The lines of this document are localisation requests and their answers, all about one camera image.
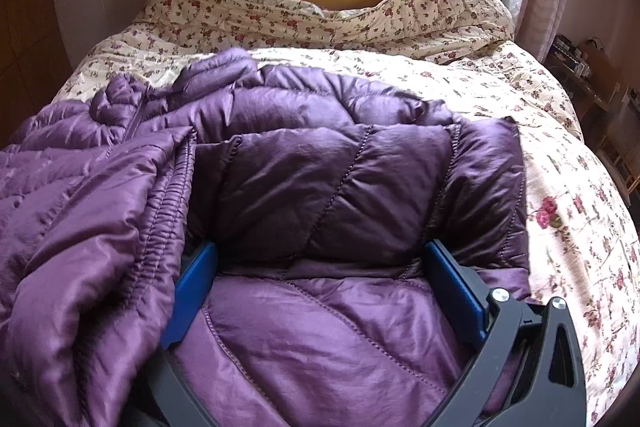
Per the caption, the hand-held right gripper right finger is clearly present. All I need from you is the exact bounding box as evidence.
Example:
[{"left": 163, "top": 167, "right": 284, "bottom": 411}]
[{"left": 415, "top": 239, "right": 587, "bottom": 427}]

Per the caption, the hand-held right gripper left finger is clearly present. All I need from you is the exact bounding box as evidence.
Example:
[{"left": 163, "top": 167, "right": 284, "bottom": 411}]
[{"left": 147, "top": 241, "right": 222, "bottom": 427}]

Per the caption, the purple puffer jacket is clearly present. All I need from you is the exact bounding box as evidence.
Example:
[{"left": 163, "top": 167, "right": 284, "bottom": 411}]
[{"left": 0, "top": 48, "right": 532, "bottom": 427}]

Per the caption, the floral duvet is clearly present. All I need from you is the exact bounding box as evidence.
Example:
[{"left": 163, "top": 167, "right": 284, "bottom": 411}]
[{"left": 52, "top": 0, "right": 640, "bottom": 427}]

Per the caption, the cluttered wooden desk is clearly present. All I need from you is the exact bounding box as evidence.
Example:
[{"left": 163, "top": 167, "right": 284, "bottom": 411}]
[{"left": 545, "top": 34, "right": 640, "bottom": 188}]

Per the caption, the wooden wardrobe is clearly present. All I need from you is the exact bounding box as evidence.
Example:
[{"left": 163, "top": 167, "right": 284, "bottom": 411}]
[{"left": 0, "top": 0, "right": 73, "bottom": 118}]

